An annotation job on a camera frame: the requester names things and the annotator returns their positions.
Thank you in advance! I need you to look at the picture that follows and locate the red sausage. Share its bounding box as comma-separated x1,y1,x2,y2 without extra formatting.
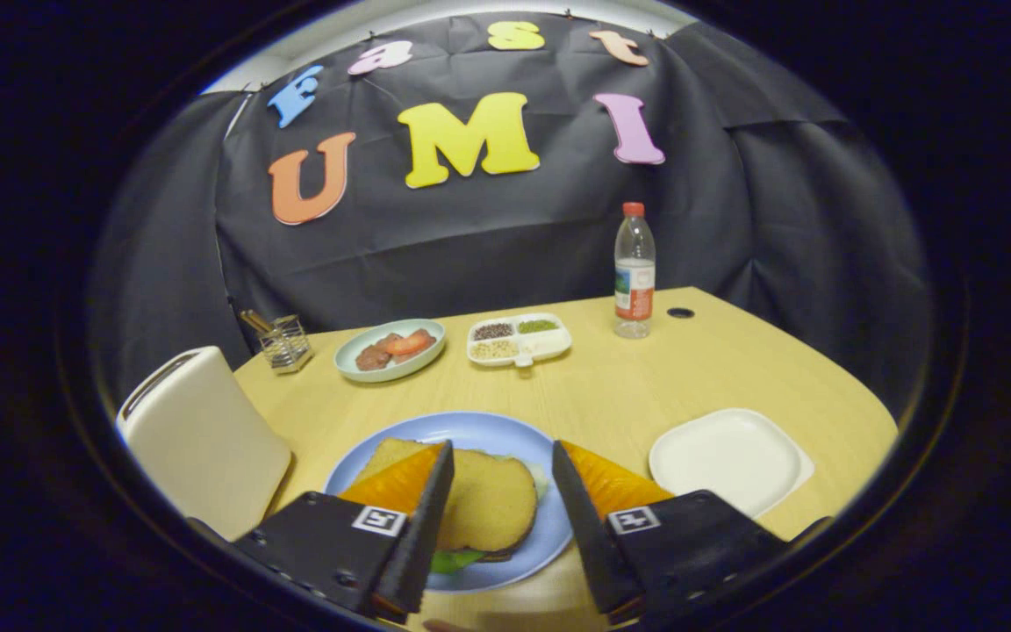
385,329,436,356

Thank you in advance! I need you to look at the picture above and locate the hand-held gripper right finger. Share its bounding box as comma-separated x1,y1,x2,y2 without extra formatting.
551,439,792,626

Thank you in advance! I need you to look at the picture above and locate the white square plate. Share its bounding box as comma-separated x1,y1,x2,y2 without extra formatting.
649,407,816,521

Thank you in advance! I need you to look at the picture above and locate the black backdrop cloth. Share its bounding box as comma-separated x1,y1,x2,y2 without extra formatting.
89,11,932,422

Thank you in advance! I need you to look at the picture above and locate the green lettuce leaf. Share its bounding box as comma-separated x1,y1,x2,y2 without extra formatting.
432,456,552,576

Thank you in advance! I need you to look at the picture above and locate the clear plastic water bottle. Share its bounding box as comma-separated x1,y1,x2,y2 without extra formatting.
613,202,656,340

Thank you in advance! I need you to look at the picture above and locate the metal wire holder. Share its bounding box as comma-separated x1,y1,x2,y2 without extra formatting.
240,309,314,375

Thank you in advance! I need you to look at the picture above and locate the pale green plate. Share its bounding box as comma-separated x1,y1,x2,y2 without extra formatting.
333,318,447,384

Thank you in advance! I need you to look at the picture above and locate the brown meat slice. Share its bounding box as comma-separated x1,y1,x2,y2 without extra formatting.
355,334,405,371

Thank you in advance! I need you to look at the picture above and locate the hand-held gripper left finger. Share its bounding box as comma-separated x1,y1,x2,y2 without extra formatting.
229,439,455,620

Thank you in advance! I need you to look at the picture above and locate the blue plate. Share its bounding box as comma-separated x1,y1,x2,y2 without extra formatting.
324,412,575,593

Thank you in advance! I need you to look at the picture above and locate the white compartment tray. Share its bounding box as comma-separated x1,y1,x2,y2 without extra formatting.
467,312,573,369

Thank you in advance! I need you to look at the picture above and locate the white toaster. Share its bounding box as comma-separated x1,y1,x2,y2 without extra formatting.
117,345,293,542

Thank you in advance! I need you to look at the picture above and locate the brown toast slice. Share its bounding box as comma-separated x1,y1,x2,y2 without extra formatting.
352,437,540,556

